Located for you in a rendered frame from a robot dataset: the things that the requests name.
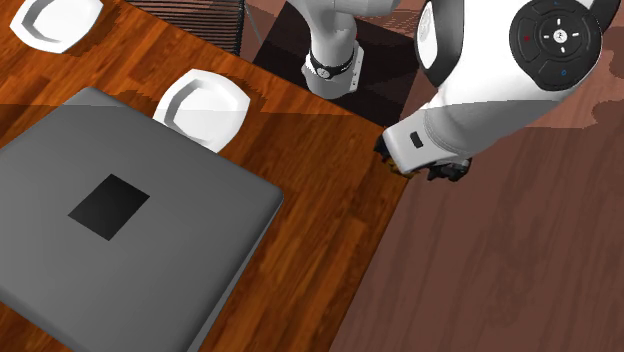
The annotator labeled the dark robot stand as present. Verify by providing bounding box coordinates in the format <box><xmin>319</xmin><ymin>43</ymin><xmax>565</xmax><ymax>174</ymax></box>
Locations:
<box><xmin>250</xmin><ymin>3</ymin><xmax>426</xmax><ymax>129</ymax></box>

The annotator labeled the wooden table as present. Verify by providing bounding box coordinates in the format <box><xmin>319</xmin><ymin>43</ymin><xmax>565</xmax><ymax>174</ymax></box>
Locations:
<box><xmin>0</xmin><ymin>0</ymin><xmax>411</xmax><ymax>352</ymax></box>

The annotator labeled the white square plate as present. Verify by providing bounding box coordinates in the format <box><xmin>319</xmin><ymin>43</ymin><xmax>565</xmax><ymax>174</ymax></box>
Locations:
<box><xmin>9</xmin><ymin>0</ymin><xmax>105</xmax><ymax>55</ymax></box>
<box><xmin>151</xmin><ymin>68</ymin><xmax>252</xmax><ymax>154</ymax></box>

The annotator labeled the grey closed laptop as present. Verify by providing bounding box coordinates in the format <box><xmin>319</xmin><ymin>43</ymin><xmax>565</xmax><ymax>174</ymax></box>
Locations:
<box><xmin>0</xmin><ymin>86</ymin><xmax>285</xmax><ymax>352</ymax></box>

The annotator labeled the black wire chair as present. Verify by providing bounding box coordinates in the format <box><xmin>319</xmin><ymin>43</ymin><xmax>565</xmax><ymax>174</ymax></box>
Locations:
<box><xmin>124</xmin><ymin>0</ymin><xmax>246</xmax><ymax>58</ymax></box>

